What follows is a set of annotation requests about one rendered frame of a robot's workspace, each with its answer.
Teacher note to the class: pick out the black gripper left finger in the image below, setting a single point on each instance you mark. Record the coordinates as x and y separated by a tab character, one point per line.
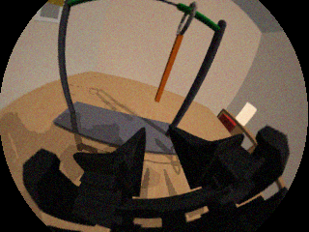
126	162

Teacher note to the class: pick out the orange handle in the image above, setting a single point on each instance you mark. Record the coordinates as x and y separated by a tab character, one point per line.
174	52

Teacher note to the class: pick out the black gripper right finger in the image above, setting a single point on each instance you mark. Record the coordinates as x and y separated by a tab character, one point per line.
197	154

